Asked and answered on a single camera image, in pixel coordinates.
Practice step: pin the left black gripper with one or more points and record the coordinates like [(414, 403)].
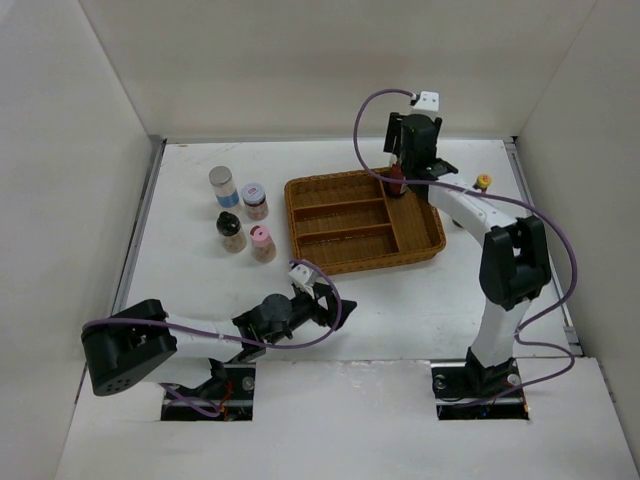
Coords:
[(322, 291)]

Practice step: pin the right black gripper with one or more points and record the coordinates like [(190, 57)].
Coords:
[(394, 132)]

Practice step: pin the tall red-label sauce bottle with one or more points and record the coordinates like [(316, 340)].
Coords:
[(395, 187)]

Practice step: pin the green-label yellow-cap sauce bottle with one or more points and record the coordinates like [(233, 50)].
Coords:
[(482, 182)]

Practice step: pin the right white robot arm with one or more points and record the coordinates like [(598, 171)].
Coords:
[(514, 263)]

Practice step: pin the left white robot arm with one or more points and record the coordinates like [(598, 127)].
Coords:
[(144, 343)]

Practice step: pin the pink-cap spice shaker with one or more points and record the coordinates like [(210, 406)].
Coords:
[(263, 246)]

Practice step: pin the brown wicker divided tray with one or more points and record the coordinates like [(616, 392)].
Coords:
[(349, 222)]

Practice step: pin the black-cap spice shaker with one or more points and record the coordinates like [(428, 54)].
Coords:
[(232, 235)]

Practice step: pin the red-white-lid spice jar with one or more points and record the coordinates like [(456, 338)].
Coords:
[(255, 202)]

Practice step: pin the silver-lid blue-label jar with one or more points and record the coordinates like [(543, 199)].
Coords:
[(221, 180)]

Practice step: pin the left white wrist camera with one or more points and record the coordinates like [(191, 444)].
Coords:
[(303, 278)]

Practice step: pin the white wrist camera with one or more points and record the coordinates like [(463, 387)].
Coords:
[(303, 278), (425, 102)]

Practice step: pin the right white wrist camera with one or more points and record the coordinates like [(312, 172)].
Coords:
[(425, 102)]

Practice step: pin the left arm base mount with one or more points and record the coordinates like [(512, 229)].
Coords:
[(226, 396)]

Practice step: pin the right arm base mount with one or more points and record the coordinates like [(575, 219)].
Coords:
[(463, 393)]

